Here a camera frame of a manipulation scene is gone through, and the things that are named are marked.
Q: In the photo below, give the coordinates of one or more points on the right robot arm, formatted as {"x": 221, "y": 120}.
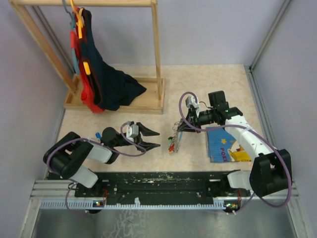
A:
{"x": 271, "y": 169}

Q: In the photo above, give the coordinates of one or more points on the wooden clothes rack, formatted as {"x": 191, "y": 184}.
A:
{"x": 150, "y": 102}

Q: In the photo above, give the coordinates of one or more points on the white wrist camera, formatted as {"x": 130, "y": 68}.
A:
{"x": 191, "y": 102}
{"x": 132, "y": 131}

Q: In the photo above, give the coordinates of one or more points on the aluminium corner rail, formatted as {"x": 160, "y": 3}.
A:
{"x": 270, "y": 34}

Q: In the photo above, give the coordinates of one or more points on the teal hanger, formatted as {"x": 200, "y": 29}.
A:
{"x": 73, "y": 44}

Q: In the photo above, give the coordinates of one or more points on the dark navy garment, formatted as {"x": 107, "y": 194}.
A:
{"x": 113, "y": 88}

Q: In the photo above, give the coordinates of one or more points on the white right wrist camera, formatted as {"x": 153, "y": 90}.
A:
{"x": 191, "y": 102}

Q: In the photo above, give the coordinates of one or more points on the yellow hanger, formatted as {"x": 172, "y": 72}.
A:
{"x": 79, "y": 29}

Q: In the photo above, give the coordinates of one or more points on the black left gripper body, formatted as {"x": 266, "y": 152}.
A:
{"x": 137, "y": 140}

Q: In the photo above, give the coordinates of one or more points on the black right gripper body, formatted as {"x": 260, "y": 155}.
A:
{"x": 206, "y": 117}

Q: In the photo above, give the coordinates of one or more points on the blue yellow booklet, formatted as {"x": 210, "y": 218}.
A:
{"x": 224, "y": 148}

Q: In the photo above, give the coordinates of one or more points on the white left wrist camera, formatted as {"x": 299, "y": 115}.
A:
{"x": 132, "y": 131}

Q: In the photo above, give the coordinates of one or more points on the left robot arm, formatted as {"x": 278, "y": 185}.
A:
{"x": 66, "y": 157}

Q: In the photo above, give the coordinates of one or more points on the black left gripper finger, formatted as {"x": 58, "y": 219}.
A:
{"x": 146, "y": 146}
{"x": 146, "y": 131}

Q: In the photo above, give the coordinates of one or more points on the red garment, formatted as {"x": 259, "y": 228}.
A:
{"x": 87, "y": 95}

